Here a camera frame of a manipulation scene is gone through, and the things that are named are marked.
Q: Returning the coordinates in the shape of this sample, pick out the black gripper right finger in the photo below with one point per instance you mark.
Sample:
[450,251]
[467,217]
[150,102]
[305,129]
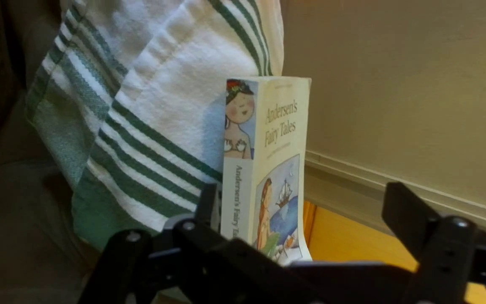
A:
[452,259]

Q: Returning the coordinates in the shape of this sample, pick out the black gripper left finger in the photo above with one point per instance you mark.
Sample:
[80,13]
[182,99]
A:
[143,271]

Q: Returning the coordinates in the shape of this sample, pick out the small white packet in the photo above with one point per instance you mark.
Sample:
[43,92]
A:
[278,141]

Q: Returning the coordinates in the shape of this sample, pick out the grey tufted sofa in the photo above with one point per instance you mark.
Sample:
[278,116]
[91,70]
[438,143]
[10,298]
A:
[18,225]

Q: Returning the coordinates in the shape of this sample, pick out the white green striped towel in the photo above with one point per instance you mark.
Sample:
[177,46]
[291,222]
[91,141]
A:
[143,85]

